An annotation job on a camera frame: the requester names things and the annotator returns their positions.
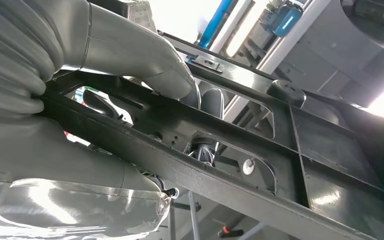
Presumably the blue lit device box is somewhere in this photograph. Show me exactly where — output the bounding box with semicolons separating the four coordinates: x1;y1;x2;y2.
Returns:
259;1;305;38

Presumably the large grey housing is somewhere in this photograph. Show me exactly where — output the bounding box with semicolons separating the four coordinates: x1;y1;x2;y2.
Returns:
257;0;384;112

